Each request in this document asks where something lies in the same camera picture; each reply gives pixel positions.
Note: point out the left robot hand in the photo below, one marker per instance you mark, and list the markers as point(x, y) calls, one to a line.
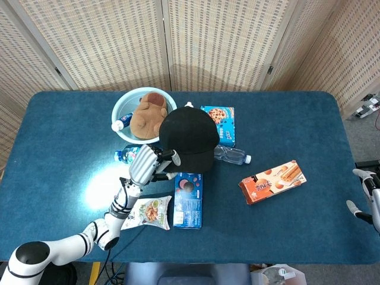
point(144, 164)

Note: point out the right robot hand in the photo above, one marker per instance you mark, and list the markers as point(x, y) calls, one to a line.
point(374, 193)

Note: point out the black baseball cap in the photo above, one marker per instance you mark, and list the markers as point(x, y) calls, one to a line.
point(190, 133)

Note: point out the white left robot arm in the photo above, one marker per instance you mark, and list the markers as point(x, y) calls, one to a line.
point(59, 249)

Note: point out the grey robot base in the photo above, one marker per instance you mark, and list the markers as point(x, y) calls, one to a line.
point(184, 274)

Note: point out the light blue plastic basin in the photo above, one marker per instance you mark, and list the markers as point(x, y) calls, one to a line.
point(126, 101)

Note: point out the blue-capped sports drink bottle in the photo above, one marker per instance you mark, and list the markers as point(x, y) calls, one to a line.
point(126, 154)

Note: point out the black box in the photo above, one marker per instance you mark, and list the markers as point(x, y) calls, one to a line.
point(368, 164)

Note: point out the brown plush toy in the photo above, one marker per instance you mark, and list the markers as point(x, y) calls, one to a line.
point(147, 121)

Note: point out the white snack bag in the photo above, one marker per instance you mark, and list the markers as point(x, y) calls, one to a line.
point(150, 212)

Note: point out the small white-capped blue-label bottle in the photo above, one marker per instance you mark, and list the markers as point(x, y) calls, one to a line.
point(123, 120)

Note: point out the blue Oreo cookie box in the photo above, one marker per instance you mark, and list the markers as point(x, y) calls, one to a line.
point(187, 205)

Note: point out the white power strip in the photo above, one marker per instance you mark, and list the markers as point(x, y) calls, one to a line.
point(367, 108)

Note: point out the clear water bottle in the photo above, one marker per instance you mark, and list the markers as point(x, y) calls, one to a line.
point(230, 155)

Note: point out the blue chocolate chip cookie box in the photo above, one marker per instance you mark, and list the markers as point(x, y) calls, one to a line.
point(222, 121)

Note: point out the blue tablecloth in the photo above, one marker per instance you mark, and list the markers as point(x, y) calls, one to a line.
point(282, 231)

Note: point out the orange egg roll box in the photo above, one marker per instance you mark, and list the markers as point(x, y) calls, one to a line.
point(267, 185)

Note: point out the metal screen hinge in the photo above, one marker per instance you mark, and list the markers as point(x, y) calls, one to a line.
point(58, 71)
point(270, 70)

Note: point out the woven folding screen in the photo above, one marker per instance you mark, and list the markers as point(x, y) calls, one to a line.
point(104, 38)

